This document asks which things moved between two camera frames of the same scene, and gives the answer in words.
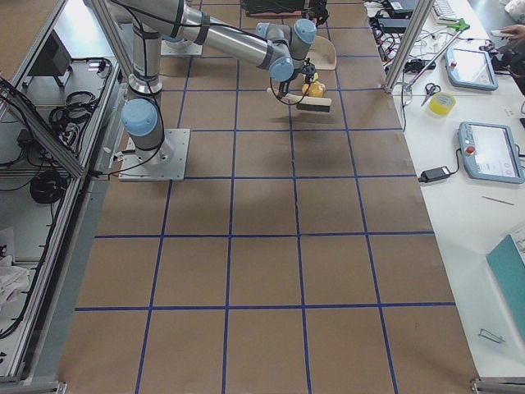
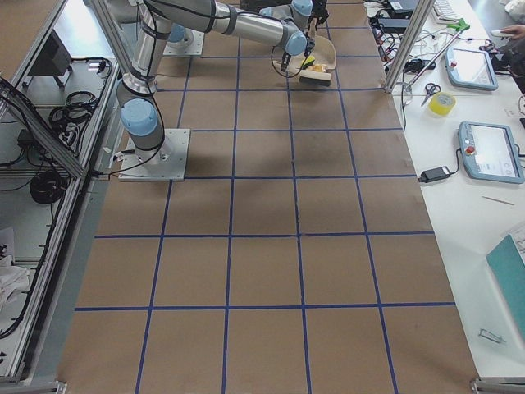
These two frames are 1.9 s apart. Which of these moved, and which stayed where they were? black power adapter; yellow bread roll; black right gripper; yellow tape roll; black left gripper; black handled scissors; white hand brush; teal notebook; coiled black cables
Moved: white hand brush; black right gripper; yellow bread roll
Stayed: black handled scissors; black left gripper; yellow tape roll; black power adapter; teal notebook; coiled black cables
